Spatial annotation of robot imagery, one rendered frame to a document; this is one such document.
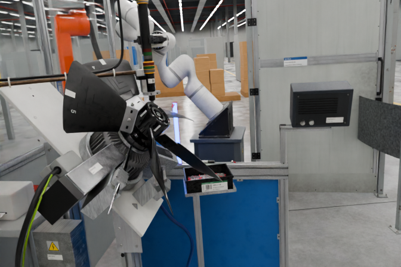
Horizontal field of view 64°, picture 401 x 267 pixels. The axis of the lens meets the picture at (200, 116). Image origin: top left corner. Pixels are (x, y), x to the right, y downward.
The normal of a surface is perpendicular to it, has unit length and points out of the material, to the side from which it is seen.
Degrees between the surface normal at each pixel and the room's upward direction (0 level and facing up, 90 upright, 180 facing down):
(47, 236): 90
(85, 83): 74
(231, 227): 90
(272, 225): 90
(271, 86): 90
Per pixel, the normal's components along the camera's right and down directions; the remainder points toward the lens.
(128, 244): -0.16, 0.22
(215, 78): 0.05, 0.20
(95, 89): 0.81, -0.16
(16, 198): 0.99, -0.04
